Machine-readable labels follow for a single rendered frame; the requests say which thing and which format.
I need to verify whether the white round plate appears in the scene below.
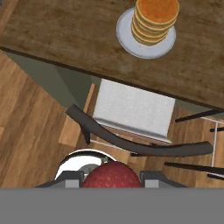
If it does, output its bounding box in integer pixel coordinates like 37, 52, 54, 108
115, 6, 178, 60

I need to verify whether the white-seat chair with dark backrest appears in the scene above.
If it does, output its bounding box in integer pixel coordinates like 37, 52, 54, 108
65, 78, 214, 158

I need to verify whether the red strawberry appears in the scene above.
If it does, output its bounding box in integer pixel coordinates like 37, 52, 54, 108
80, 161, 144, 189

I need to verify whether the grey-green counter base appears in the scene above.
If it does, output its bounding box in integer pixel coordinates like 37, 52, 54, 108
4, 50, 224, 121

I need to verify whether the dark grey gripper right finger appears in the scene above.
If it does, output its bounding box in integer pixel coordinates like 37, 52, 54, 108
139, 170, 189, 189

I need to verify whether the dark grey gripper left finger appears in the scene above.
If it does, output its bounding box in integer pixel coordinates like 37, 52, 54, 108
34, 170, 86, 189

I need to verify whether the stack of golden pancakes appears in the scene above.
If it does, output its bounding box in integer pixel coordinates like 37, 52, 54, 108
130, 0, 180, 47

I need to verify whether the white round thing, black rim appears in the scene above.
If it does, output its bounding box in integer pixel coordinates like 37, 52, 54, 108
54, 148, 118, 181

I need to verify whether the black-legged chair with white frame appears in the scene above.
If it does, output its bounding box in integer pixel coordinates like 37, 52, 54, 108
163, 108, 224, 181

